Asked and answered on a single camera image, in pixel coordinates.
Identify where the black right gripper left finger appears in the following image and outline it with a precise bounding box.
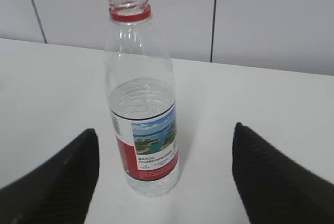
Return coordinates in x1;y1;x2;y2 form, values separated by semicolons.
1;128;99;223

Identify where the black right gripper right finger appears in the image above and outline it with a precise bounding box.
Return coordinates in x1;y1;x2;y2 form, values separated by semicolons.
232;122;333;223

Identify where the clear water bottle red label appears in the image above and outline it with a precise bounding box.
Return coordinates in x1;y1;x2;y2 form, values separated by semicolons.
104;0;179;197

